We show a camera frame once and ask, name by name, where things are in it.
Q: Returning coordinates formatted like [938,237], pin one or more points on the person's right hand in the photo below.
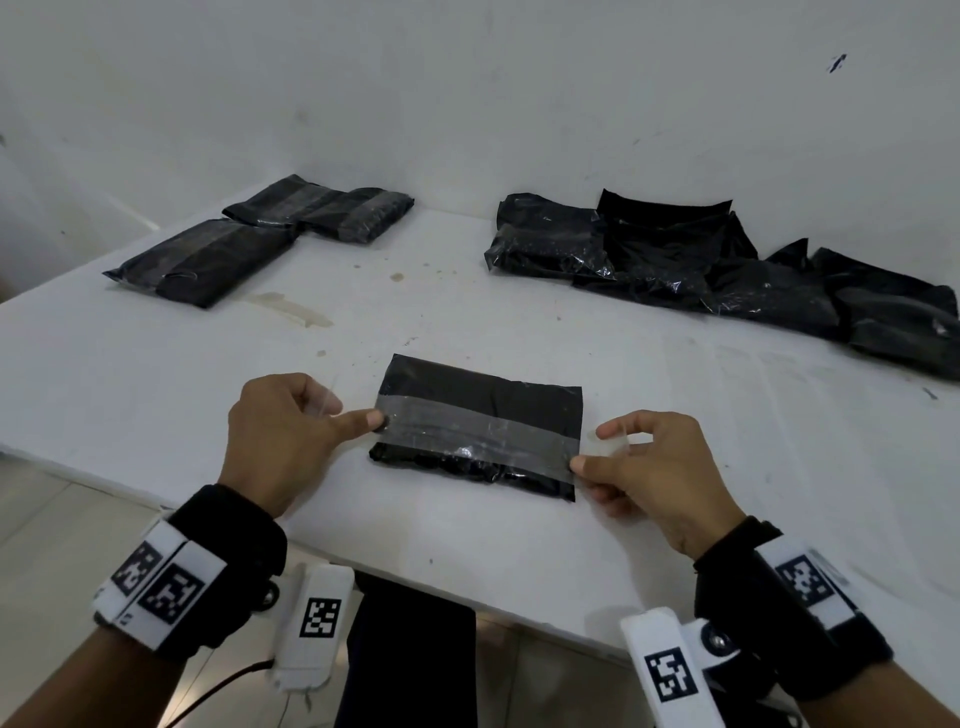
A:
[675,480]

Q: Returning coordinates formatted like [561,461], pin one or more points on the person's left hand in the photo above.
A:
[277,442]

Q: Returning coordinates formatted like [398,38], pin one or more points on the clear tape strip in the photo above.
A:
[480,435]

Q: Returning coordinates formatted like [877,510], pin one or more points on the glossy black plastic bag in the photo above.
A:
[480,386]

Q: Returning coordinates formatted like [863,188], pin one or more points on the row of black plastic packets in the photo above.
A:
[712,270]

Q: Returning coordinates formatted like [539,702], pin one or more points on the crinkled black plastic bag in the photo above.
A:
[367,214]

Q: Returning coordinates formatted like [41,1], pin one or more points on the person's left forearm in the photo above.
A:
[75,690]

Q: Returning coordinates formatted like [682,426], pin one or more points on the person's right forearm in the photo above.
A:
[877,705]

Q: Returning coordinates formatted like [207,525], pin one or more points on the black left wristband with markers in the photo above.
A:
[232,540]

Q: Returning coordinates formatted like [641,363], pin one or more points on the black wristband with markers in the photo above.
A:
[735,585]
[232,540]

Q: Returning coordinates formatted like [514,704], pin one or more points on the black right wristband with markers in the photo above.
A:
[735,585]

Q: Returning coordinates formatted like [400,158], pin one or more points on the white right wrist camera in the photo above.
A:
[652,637]

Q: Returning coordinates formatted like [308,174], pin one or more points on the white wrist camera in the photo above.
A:
[307,652]
[652,637]

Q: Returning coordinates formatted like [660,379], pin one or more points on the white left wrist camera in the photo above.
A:
[307,652]

